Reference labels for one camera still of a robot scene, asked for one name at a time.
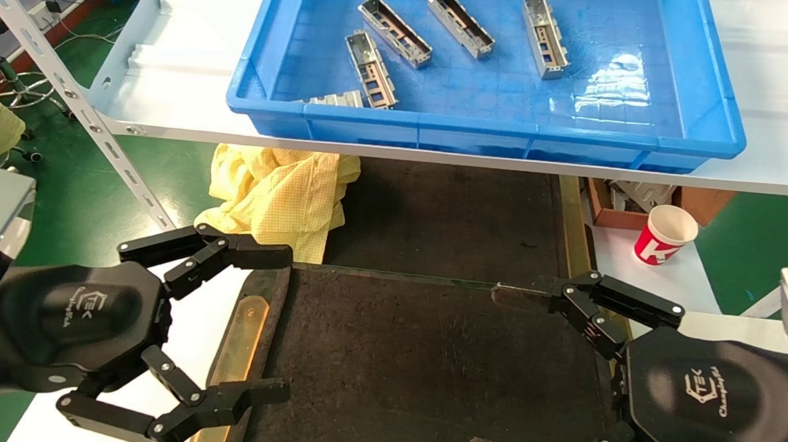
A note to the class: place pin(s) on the white shelf upright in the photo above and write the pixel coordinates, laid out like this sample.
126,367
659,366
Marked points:
766,302

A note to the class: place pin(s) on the yellow cloth garment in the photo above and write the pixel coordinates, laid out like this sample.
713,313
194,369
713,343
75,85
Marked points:
278,192

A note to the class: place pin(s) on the brown cardboard box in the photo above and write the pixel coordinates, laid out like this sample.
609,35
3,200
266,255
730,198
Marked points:
602,216

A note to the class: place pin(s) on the grey metal brackets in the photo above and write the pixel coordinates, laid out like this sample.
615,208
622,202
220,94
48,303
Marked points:
638,195

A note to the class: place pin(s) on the grey slotted shelf upright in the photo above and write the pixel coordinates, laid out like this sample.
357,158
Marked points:
64,80

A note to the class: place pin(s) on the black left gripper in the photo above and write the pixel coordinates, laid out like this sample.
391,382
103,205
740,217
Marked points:
76,310

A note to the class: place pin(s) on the blue plastic bin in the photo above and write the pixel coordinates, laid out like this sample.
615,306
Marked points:
486,96

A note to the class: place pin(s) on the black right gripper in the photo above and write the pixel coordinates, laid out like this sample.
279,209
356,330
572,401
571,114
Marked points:
707,409

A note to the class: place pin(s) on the white power strip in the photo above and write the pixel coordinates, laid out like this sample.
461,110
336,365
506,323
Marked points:
44,15

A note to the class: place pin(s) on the red and white paper cup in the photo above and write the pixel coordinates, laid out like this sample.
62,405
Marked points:
663,240

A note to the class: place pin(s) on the grey metal channel part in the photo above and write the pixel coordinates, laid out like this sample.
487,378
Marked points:
545,37
395,32
372,68
337,98
460,22

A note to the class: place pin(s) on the black chair wheel base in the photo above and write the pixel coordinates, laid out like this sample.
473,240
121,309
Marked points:
28,152

